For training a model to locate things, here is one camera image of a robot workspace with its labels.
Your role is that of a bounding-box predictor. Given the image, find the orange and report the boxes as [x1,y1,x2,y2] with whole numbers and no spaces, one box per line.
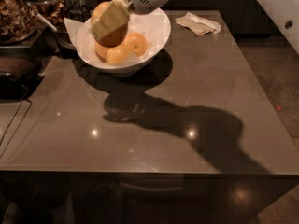
[90,1,129,49]
[122,32,148,57]
[106,44,132,64]
[94,42,109,60]

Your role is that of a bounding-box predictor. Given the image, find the black appliance on counter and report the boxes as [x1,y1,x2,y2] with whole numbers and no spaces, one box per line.
[0,48,43,100]

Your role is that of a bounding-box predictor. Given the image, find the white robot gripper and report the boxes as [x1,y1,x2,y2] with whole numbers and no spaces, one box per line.
[90,0,168,41]

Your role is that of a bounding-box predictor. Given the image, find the black power cable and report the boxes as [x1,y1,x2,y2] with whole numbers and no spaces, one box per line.
[0,83,33,159]

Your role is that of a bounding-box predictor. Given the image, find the glass jar of snacks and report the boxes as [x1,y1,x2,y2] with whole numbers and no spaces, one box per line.
[0,0,36,46]

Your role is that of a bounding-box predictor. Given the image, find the white paper bowl liner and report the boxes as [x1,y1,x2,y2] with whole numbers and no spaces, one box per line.
[64,8,171,74]

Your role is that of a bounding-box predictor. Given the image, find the folded paper napkins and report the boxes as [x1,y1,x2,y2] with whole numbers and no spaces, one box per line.
[176,12,221,35]

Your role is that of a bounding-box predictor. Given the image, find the black wire cup holder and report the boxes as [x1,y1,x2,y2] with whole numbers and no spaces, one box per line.
[68,6,91,22]

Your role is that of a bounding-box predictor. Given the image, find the white serving spoon handle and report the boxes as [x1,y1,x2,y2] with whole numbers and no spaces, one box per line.
[29,8,58,32]

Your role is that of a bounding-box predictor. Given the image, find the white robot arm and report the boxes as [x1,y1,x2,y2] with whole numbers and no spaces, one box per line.
[86,0,299,49]

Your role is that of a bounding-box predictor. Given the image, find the white ceramic bowl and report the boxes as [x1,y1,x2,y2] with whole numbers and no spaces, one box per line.
[74,8,171,76]

